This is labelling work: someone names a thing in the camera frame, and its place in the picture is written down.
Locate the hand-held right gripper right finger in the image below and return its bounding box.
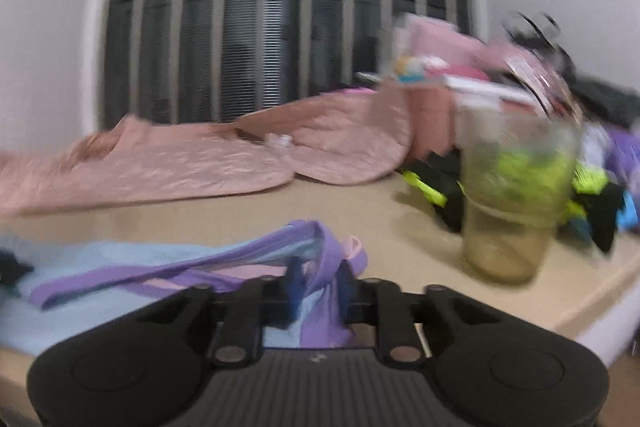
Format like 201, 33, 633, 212
334, 259, 501, 365

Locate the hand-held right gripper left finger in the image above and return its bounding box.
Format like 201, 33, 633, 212
132, 257, 307, 369

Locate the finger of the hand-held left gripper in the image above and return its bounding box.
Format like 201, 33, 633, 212
0, 249, 35, 289

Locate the pink purple blue garment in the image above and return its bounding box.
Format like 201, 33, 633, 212
0, 219, 371, 354

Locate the black neon green clothing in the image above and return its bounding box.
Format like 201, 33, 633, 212
399, 151, 627, 254

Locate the pink quilted jacket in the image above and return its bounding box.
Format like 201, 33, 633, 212
0, 88, 414, 219

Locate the clear plastic cup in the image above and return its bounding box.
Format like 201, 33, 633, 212
452, 99, 584, 286

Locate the white plush toy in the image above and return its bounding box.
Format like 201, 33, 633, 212
391, 53, 452, 86

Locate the metal window railing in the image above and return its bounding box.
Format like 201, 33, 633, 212
89, 0, 499, 128

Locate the purple cloth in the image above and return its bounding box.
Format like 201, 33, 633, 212
602, 126, 640, 190

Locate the dark cloth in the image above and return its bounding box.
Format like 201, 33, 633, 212
570, 76, 640, 128

